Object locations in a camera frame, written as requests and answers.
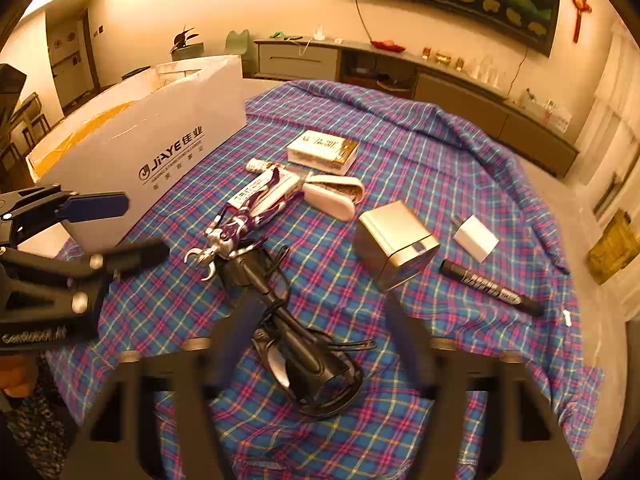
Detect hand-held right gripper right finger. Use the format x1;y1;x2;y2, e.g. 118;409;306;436
385;300;583;480

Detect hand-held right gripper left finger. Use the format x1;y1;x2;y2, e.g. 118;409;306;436
60;292;266;480

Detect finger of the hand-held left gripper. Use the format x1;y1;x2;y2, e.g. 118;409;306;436
0;185;131;233
0;241;171;318

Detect black hair dryer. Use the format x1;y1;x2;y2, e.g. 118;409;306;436
217;245;378;418

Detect black marker pen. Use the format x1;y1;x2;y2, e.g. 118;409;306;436
438;259;546;317

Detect silver metal tin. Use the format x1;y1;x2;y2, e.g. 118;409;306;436
354;200;441;293

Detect white cardboard box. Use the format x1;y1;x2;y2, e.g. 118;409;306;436
26;55;248;261

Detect white charger plug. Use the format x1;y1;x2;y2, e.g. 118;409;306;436
451;214;500;263

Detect purple silver toy figure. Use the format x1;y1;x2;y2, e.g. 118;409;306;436
184;167;313;283

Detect person's left forearm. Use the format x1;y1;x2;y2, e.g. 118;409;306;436
0;355;71;480

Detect blue plaid cloth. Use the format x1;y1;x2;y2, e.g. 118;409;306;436
47;79;606;480

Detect wooden dining chair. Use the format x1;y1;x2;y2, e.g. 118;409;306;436
7;92;51;161

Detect white printed tube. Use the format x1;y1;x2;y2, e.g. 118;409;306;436
247;157;288;175

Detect potted plant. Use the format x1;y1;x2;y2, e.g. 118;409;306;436
170;25;207;63

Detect white and gold carton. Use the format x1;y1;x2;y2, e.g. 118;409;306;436
286;130;360;177

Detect green chair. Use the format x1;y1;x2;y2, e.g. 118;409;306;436
224;29;252;80

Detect long grey sideboard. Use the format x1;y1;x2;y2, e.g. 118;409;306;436
252;37;581;178

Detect pair of shoes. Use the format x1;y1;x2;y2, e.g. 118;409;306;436
375;74;416;92

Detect white box with red print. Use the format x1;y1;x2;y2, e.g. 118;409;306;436
542;100;573;133

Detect clear glasses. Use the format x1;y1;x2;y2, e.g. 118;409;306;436
467;55;508;93

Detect gold ornaments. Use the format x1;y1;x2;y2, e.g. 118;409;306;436
422;46;466;68

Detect black hanging cable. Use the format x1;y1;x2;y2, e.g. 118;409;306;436
354;0;373;43

